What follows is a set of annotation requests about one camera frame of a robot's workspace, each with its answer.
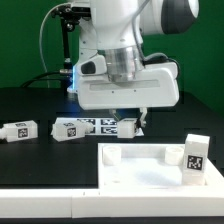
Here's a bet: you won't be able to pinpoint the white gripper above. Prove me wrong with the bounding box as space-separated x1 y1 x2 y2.
78 62 179 128

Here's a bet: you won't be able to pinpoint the white square table top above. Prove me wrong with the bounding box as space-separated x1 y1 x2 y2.
98 143 224 191

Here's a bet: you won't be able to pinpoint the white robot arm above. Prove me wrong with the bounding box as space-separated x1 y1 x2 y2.
68 0 199 127

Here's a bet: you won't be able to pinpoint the white sheet with tags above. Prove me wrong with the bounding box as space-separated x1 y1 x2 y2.
56 117 144 136

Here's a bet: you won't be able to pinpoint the white L-shaped obstacle fence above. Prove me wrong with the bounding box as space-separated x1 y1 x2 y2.
0 188 224 219

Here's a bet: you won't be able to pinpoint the black cables on table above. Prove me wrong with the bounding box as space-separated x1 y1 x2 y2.
20 70 73 89

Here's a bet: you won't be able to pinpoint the black camera on stand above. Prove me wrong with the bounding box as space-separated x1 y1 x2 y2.
50 3 91 88

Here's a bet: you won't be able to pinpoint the grey cable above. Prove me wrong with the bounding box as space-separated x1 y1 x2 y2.
38 2 72 89

